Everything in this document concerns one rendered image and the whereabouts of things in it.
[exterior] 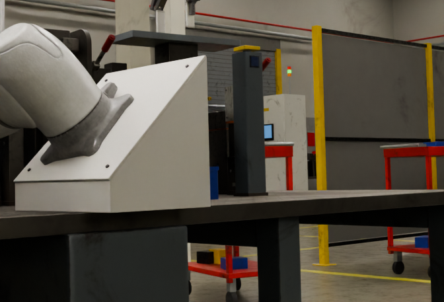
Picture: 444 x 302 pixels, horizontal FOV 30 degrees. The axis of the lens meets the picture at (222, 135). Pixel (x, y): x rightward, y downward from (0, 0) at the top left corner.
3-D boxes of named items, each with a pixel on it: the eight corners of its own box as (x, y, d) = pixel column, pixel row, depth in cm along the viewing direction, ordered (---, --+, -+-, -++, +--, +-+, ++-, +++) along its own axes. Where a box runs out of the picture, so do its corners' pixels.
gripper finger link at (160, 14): (157, 9, 243) (155, 10, 244) (158, 33, 243) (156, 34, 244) (164, 10, 246) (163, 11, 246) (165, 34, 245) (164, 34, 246)
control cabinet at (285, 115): (249, 222, 1327) (244, 70, 1338) (271, 220, 1364) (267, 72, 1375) (286, 223, 1269) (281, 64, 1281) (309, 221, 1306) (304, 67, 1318)
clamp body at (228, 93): (243, 195, 280) (240, 88, 281) (265, 195, 270) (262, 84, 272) (226, 195, 275) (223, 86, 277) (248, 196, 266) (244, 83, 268)
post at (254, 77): (253, 195, 260) (249, 55, 262) (268, 195, 253) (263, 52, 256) (233, 196, 255) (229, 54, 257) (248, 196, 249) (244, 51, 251)
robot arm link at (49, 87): (85, 125, 168) (14, 42, 158) (24, 149, 177) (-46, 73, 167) (113, 78, 179) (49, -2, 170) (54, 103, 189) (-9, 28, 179)
